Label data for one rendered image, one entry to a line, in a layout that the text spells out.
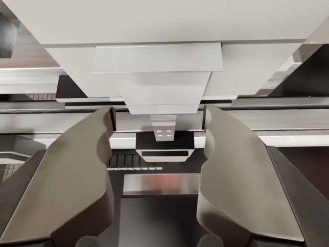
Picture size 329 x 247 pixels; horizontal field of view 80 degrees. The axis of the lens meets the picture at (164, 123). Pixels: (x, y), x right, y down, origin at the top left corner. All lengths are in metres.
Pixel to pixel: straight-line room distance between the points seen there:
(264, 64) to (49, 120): 0.47
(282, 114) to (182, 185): 0.38
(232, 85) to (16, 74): 0.24
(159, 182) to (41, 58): 0.18
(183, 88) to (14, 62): 0.19
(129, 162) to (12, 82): 0.38
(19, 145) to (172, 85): 0.40
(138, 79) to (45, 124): 0.39
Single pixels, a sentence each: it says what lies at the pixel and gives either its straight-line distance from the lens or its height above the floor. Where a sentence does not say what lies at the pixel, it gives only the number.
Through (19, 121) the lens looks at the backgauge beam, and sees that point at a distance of 0.59.
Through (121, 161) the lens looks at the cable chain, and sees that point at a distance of 0.60.
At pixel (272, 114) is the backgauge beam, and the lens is 0.53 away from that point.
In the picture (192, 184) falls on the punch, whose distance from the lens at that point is 0.21.
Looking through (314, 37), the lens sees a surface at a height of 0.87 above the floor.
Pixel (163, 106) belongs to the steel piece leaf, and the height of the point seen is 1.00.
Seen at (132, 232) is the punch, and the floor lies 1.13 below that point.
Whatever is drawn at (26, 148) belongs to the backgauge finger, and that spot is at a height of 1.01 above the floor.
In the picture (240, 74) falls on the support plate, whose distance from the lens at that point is 0.19.
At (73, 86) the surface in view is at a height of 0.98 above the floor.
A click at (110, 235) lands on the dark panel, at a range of 0.75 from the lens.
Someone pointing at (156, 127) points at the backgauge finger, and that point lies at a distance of 0.31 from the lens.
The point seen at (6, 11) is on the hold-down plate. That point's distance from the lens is 0.31.
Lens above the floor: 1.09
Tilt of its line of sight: 18 degrees down
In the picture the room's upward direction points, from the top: 179 degrees clockwise
